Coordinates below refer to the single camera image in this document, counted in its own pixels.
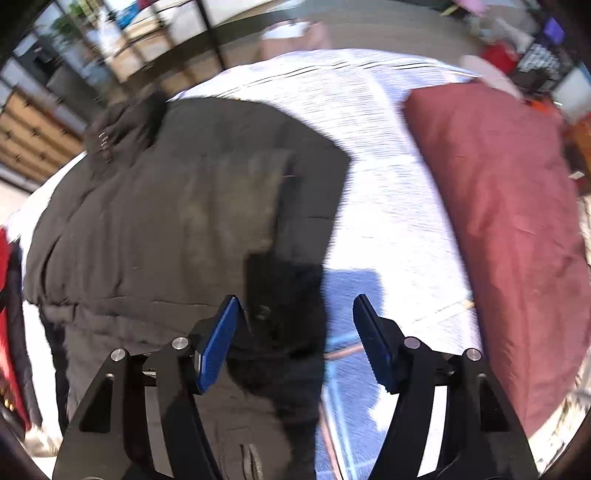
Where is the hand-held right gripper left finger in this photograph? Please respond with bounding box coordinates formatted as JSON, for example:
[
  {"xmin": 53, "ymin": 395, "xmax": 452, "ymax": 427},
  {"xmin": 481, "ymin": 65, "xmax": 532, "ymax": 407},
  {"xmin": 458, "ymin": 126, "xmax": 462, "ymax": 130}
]
[{"xmin": 52, "ymin": 294, "xmax": 241, "ymax": 480}]

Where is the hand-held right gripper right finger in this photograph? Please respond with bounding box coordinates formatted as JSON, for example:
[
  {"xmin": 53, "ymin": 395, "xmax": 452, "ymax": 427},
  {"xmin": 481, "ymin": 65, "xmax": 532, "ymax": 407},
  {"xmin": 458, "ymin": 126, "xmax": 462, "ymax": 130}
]
[{"xmin": 352, "ymin": 293, "xmax": 539, "ymax": 480}]

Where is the black padded jacket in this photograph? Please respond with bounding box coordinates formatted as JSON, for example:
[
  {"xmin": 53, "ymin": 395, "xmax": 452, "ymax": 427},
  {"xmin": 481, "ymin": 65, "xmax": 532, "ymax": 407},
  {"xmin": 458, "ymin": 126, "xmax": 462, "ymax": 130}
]
[{"xmin": 23, "ymin": 90, "xmax": 354, "ymax": 480}]

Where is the white blue striped bed sheet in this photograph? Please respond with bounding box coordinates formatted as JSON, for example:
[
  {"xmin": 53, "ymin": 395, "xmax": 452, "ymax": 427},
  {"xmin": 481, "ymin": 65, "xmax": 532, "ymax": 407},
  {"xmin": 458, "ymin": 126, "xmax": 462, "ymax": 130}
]
[{"xmin": 18, "ymin": 46, "xmax": 490, "ymax": 480}]

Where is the maroon quilt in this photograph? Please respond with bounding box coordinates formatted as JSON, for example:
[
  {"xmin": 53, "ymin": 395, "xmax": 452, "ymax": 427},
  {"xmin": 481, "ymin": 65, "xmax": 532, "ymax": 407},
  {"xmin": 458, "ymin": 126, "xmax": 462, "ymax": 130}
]
[{"xmin": 404, "ymin": 80, "xmax": 591, "ymax": 435}]

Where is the red cloth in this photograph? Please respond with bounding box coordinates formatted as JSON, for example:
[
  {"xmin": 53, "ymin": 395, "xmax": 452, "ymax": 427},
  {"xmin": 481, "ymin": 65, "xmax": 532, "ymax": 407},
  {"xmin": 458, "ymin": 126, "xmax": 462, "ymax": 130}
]
[{"xmin": 0, "ymin": 226, "xmax": 31, "ymax": 430}]

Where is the wooden panelled cabinet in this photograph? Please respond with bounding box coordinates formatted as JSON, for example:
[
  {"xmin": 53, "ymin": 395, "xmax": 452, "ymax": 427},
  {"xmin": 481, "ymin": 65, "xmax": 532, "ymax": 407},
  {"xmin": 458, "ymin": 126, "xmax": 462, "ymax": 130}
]
[{"xmin": 0, "ymin": 88, "xmax": 88, "ymax": 183}]

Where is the pale pink pillow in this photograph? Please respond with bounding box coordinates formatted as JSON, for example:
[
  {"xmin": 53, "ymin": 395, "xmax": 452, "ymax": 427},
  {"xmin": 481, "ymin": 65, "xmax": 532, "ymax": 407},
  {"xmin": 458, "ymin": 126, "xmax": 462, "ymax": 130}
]
[{"xmin": 459, "ymin": 54, "xmax": 525, "ymax": 100}]

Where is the red bucket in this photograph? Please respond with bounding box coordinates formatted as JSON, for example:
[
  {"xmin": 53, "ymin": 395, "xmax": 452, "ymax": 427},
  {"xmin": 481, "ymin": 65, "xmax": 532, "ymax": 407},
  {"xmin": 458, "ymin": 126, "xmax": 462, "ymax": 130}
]
[{"xmin": 480, "ymin": 39, "xmax": 518, "ymax": 72}]

